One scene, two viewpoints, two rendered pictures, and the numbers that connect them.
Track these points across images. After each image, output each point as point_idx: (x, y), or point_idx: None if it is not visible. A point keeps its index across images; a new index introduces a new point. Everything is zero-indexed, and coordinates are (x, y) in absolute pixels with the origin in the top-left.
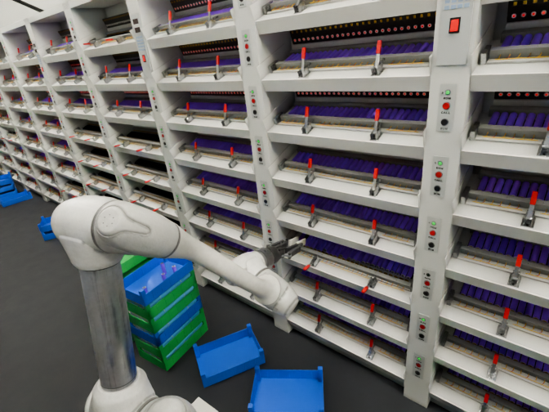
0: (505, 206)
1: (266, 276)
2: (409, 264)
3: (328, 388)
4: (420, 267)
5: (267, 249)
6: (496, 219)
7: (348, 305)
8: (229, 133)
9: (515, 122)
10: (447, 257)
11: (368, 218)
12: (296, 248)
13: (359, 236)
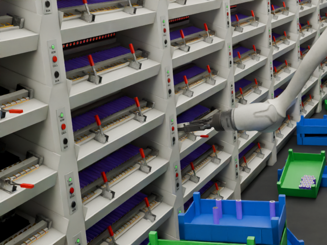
0: None
1: (271, 99)
2: (224, 86)
3: None
4: (228, 83)
5: (226, 110)
6: (236, 33)
7: (202, 166)
8: (137, 22)
9: None
10: (233, 67)
11: (191, 75)
12: (199, 119)
13: (205, 85)
